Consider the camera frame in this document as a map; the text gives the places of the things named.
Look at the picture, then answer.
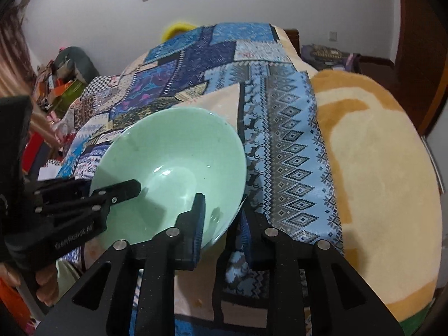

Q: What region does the pale green bowl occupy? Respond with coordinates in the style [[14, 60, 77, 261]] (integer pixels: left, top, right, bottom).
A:
[[89, 108, 248, 257]]

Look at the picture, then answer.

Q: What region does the brown wooden wardrobe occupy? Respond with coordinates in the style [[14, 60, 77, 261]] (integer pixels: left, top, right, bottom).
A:
[[395, 0, 448, 138]]

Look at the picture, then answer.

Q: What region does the person's left hand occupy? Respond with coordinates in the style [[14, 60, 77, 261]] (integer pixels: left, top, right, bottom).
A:
[[35, 262, 59, 306]]

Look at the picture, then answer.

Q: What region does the dark printed bag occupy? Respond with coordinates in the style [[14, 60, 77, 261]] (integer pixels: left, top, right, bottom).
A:
[[302, 44, 362, 71]]

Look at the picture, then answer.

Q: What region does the yellow ring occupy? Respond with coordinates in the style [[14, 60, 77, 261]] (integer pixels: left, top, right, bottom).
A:
[[162, 22, 197, 41]]

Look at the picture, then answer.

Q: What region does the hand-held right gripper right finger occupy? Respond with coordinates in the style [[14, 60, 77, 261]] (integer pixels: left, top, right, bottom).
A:
[[239, 203, 414, 336]]

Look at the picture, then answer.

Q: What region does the brown striped curtain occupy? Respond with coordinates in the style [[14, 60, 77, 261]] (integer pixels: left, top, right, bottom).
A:
[[0, 5, 37, 92]]

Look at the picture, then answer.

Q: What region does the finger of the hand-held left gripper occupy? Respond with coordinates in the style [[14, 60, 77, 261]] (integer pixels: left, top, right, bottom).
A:
[[33, 178, 92, 204], [35, 179, 143, 233]]

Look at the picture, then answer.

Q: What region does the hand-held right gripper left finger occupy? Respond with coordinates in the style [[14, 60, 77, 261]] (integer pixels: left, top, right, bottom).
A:
[[35, 193, 207, 336]]

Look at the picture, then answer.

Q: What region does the blue patchwork blanket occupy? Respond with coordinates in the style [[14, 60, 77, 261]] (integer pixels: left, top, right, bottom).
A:
[[52, 23, 345, 336]]

